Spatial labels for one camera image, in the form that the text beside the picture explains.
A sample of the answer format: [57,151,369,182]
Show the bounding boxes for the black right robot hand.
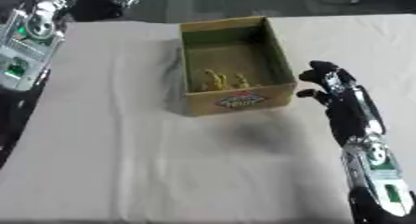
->
[295,59,389,148]

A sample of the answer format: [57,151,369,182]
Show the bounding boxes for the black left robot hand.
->
[70,0,147,22]

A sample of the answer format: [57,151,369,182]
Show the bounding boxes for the tan cardboard box green inside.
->
[176,15,299,117]

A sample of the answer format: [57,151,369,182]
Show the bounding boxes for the yellow toy bananas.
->
[198,68,255,92]

